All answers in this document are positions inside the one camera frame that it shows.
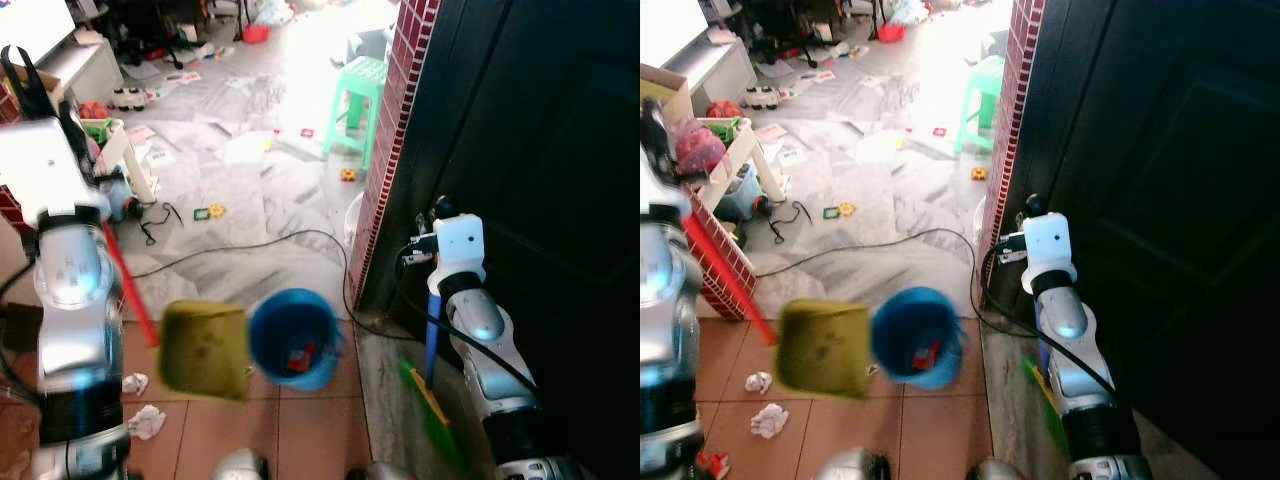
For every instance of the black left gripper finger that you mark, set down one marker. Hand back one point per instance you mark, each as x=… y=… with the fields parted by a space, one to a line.
x=12 y=85
x=40 y=90

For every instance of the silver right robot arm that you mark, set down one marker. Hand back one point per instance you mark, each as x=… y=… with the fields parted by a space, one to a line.
x=490 y=350
x=1085 y=350

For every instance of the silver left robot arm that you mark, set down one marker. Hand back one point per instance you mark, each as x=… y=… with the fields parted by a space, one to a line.
x=665 y=320
x=75 y=320

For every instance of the brown cardboard box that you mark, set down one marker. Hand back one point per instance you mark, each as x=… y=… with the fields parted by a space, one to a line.
x=45 y=85
x=668 y=90

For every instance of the pink plastic bag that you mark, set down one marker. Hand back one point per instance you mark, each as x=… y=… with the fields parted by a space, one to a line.
x=700 y=150

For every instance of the white low cabinet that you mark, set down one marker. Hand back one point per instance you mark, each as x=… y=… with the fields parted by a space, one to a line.
x=85 y=65
x=715 y=65

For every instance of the white wooden toy rack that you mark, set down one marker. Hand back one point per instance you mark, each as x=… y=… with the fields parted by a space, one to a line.
x=745 y=150
x=128 y=150

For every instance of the white toy truck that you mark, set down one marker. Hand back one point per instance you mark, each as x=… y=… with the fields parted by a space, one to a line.
x=762 y=97
x=130 y=98

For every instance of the light blue toy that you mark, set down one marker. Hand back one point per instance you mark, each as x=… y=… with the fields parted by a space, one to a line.
x=120 y=195
x=745 y=195

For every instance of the black door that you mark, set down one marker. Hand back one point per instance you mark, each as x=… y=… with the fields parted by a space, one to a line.
x=1160 y=180
x=530 y=180

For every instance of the green plastic stool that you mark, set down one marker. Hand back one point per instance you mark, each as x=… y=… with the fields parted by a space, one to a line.
x=985 y=85
x=362 y=85

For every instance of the blue plastic bucket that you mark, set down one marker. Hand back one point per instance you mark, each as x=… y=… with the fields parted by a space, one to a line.
x=915 y=325
x=290 y=325

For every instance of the red wrapper in bucket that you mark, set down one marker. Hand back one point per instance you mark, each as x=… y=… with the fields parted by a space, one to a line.
x=927 y=355
x=301 y=357

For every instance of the red plastic basin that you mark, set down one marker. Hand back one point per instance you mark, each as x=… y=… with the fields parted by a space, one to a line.
x=255 y=34
x=890 y=33

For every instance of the small crumpled white paper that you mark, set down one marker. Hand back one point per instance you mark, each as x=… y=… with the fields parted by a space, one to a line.
x=758 y=382
x=134 y=383

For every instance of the silver right robot leg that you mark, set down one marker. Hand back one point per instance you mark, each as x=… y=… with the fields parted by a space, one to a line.
x=385 y=472
x=990 y=470

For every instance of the silver robot leg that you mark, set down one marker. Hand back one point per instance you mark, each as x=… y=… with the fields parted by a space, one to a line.
x=385 y=472
x=990 y=470
x=240 y=466
x=850 y=466

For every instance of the large crumpled white paper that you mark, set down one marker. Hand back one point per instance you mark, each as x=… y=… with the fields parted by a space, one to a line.
x=769 y=421
x=146 y=422

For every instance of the silver left robot leg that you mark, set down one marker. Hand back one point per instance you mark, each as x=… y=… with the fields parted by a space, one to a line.
x=850 y=466
x=240 y=466

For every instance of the red wrapper scrap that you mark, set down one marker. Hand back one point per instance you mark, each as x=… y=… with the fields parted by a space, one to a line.
x=714 y=464

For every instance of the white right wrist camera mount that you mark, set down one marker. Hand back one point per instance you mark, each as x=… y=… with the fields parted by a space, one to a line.
x=460 y=245
x=1048 y=245

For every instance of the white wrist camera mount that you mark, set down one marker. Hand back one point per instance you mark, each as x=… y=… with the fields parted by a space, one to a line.
x=1048 y=245
x=460 y=245
x=45 y=170
x=655 y=195

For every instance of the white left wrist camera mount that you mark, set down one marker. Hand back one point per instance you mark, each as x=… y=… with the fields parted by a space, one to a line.
x=45 y=170
x=655 y=195

